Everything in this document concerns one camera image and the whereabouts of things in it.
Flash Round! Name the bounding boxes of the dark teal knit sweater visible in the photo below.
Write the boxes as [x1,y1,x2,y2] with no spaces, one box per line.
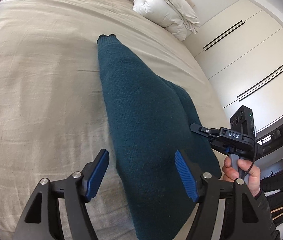
[97,35,222,239]

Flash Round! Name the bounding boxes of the person right hand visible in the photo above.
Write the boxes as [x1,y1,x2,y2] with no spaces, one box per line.
[222,156,262,198]

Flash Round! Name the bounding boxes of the black bag on floor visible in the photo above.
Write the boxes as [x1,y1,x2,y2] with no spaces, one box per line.
[260,170,283,226]

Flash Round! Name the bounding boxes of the white wardrobe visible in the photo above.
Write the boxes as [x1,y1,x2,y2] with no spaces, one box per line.
[184,0,283,131]

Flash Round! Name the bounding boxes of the beige bed sheet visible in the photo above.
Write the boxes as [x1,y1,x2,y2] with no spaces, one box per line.
[0,0,229,239]

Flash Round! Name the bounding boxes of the white folded duvet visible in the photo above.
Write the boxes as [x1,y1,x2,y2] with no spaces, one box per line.
[133,0,201,41]

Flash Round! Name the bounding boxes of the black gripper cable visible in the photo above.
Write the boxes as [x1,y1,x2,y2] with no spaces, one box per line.
[241,126,258,181]

